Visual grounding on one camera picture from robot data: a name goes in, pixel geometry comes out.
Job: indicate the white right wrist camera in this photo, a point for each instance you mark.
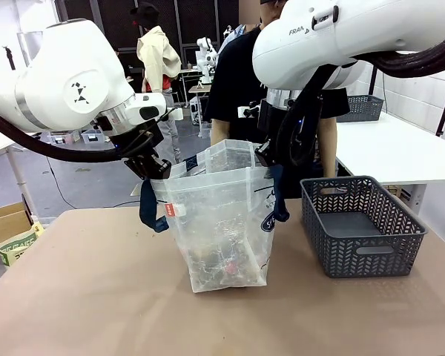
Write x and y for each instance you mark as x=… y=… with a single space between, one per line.
x=242 y=111

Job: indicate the large grey plastic basket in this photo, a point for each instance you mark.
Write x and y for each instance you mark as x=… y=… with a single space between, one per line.
x=359 y=259

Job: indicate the black stand pole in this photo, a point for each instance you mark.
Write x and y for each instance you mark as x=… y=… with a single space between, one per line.
x=10 y=59

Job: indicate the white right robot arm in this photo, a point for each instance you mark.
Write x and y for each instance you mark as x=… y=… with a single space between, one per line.
x=337 y=41

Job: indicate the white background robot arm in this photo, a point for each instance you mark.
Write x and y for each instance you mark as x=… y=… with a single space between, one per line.
x=207 y=55

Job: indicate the red packaged item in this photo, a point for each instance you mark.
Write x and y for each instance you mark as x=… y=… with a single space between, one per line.
x=230 y=267

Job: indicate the person's right forearm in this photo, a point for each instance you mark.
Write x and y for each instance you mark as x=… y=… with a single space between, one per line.
x=220 y=133

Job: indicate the white side table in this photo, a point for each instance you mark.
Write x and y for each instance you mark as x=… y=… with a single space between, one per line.
x=400 y=148

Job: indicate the small background table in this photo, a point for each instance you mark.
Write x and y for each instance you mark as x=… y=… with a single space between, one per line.
x=199 y=88

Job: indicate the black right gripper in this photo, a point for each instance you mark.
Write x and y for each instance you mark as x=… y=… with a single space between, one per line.
x=270 y=122

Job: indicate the green white paper sack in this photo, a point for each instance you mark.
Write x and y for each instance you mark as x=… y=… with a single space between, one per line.
x=18 y=244

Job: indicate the brown cardboard box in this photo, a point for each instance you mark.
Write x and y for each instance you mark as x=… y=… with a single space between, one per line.
x=3 y=226

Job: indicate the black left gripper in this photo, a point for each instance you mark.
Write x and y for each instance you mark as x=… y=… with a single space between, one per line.
x=141 y=148

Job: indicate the person in black t-shirt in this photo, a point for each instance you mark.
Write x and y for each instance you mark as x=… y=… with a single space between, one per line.
x=233 y=74

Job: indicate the dark packaged item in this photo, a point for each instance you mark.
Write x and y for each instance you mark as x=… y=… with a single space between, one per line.
x=207 y=257

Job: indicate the grey metal floor plate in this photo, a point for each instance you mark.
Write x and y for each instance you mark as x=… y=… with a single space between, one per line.
x=135 y=191

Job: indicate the person in light blue shirt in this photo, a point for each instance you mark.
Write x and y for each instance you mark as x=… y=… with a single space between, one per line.
x=230 y=39

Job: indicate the clear plastic storage bin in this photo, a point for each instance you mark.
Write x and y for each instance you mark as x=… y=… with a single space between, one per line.
x=94 y=136
x=63 y=138

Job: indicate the person in cream hoodie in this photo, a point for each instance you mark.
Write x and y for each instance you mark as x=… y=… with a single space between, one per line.
x=155 y=55

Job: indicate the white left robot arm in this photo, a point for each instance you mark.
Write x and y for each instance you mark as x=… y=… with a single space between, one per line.
x=66 y=85

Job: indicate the person's left forearm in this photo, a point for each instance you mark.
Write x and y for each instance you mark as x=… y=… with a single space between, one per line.
x=328 y=148

